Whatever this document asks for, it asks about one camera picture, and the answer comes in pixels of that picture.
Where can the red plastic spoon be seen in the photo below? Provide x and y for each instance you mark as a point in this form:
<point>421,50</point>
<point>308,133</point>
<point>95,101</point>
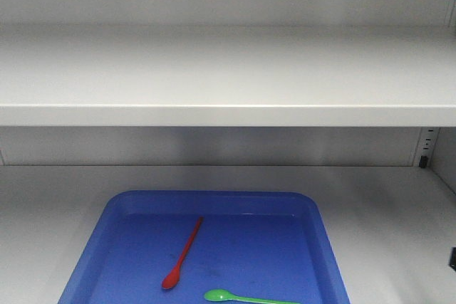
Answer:
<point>173,277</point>

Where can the green plastic spoon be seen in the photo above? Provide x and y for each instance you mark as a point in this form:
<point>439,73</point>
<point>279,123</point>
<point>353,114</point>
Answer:
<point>219,295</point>

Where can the white upper cabinet shelf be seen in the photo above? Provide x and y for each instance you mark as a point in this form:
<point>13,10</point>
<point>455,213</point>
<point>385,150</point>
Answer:
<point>77,75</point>

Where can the blue plastic tray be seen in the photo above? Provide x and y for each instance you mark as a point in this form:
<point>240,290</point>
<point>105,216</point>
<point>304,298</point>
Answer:
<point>255,244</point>

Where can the black shelf support clip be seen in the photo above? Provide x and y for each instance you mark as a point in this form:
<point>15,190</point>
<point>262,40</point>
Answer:
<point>423,162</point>

